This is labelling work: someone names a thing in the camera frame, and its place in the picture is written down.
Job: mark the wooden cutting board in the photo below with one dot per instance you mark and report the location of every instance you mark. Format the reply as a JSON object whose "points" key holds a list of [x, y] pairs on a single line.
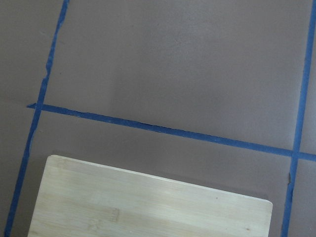
{"points": [[82, 199]]}

